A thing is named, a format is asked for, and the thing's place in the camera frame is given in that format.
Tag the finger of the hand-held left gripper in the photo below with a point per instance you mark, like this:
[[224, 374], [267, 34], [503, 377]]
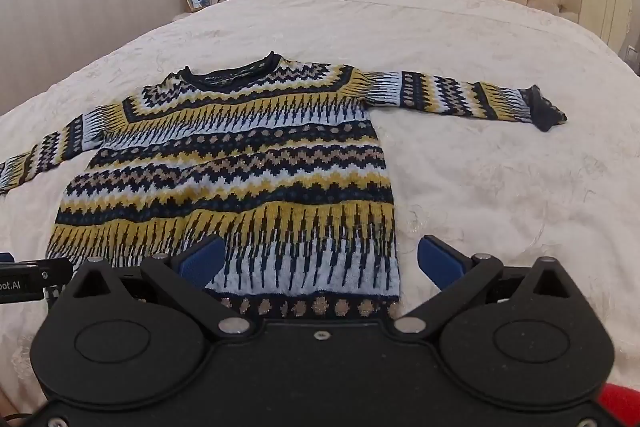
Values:
[[50, 268], [5, 257]]

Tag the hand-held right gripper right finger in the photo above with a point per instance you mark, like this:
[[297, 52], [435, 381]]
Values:
[[440, 259]]

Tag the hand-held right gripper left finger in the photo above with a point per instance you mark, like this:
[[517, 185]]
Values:
[[202, 259]]

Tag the patterned knit sweater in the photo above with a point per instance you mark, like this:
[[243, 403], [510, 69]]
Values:
[[225, 167]]

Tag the bed with cream cover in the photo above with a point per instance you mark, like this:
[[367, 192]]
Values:
[[500, 182]]

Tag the person's red clothing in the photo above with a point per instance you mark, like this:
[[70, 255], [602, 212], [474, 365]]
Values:
[[620, 404]]

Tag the white nightstand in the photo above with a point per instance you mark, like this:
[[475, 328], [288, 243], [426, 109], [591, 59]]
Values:
[[182, 16]]

